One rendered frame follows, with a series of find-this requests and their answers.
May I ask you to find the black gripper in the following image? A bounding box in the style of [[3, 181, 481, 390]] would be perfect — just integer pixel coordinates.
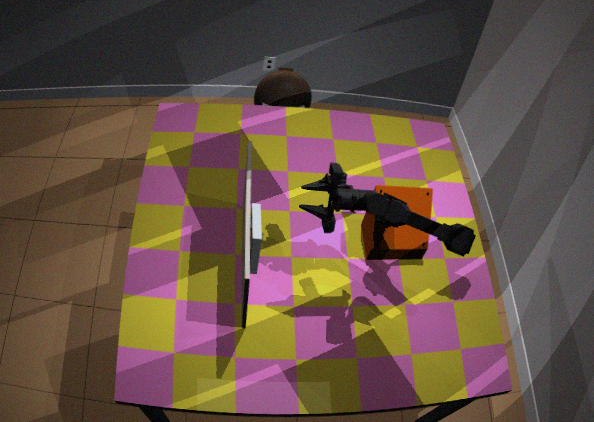
[[299, 162, 360, 234]]

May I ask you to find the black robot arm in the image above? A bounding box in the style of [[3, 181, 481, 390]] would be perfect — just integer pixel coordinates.
[[357, 189, 476, 257]]

